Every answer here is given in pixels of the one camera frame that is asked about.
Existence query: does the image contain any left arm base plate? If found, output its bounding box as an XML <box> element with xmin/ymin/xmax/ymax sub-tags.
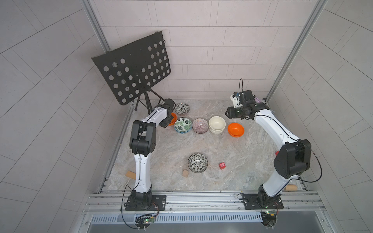
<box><xmin>124</xmin><ymin>195</ymin><xmax>167</xmax><ymax>211</ymax></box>

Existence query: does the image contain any black floral bowl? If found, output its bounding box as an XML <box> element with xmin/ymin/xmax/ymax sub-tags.
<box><xmin>174</xmin><ymin>103</ymin><xmax>190</xmax><ymax>116</ymax></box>
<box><xmin>187</xmin><ymin>153</ymin><xmax>208</xmax><ymax>173</ymax></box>

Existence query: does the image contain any small wooden cube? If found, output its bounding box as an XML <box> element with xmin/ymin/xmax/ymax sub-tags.
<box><xmin>182</xmin><ymin>170</ymin><xmax>189</xmax><ymax>178</ymax></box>

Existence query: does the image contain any far black floral bowl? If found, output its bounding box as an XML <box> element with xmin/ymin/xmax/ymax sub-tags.
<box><xmin>174</xmin><ymin>103</ymin><xmax>190</xmax><ymax>116</ymax></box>

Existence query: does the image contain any orange bowl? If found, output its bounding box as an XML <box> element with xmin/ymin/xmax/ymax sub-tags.
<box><xmin>169</xmin><ymin>112</ymin><xmax>177</xmax><ymax>126</ymax></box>
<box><xmin>227</xmin><ymin>123</ymin><xmax>245</xmax><ymax>137</ymax></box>

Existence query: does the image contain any black perforated music stand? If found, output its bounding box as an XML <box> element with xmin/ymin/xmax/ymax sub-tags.
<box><xmin>92</xmin><ymin>31</ymin><xmax>171</xmax><ymax>113</ymax></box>

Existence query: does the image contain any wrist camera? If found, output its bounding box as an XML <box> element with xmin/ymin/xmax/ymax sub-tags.
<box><xmin>161</xmin><ymin>99</ymin><xmax>176</xmax><ymax>110</ymax></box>
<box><xmin>230</xmin><ymin>90</ymin><xmax>256</xmax><ymax>108</ymax></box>

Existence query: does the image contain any red die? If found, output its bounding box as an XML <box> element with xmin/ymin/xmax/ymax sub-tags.
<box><xmin>219</xmin><ymin>163</ymin><xmax>226</xmax><ymax>170</ymax></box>

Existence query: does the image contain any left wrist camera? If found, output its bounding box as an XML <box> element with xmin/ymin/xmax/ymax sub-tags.
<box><xmin>161</xmin><ymin>99</ymin><xmax>176</xmax><ymax>110</ymax></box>

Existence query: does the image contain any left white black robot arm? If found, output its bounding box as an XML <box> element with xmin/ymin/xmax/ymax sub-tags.
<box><xmin>130</xmin><ymin>103</ymin><xmax>175</xmax><ymax>194</ymax></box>

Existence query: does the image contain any left circuit board connector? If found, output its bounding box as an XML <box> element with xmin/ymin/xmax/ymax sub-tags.
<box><xmin>135</xmin><ymin>214</ymin><xmax>155</xmax><ymax>230</ymax></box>

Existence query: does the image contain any cream bowl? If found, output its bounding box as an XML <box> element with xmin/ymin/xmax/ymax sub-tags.
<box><xmin>208</xmin><ymin>116</ymin><xmax>226</xmax><ymax>134</ymax></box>

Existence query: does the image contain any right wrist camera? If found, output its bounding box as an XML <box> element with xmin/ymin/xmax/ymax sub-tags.
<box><xmin>230</xmin><ymin>90</ymin><xmax>256</xmax><ymax>108</ymax></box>

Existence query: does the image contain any purple striped bowl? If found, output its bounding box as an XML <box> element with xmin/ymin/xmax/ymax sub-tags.
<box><xmin>192</xmin><ymin>118</ymin><xmax>209</xmax><ymax>134</ymax></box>

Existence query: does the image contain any green leaf bowl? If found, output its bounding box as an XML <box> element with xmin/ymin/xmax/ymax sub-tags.
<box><xmin>174</xmin><ymin>117</ymin><xmax>192</xmax><ymax>134</ymax></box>

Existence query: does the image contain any wooden block at left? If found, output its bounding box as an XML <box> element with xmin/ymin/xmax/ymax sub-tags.
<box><xmin>125</xmin><ymin>171</ymin><xmax>137</xmax><ymax>180</ymax></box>

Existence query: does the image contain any near black floral bowl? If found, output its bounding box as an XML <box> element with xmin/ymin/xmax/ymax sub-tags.
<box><xmin>187</xmin><ymin>153</ymin><xmax>208</xmax><ymax>173</ymax></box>

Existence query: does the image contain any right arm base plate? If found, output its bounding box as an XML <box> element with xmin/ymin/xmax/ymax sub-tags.
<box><xmin>242</xmin><ymin>193</ymin><xmax>284</xmax><ymax>211</ymax></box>

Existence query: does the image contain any wooden cylinder at right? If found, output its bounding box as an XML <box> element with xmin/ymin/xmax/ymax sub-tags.
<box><xmin>284</xmin><ymin>184</ymin><xmax>298</xmax><ymax>192</ymax></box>

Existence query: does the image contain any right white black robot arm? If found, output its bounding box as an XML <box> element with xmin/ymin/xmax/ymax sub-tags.
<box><xmin>225</xmin><ymin>103</ymin><xmax>312</xmax><ymax>198</ymax></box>

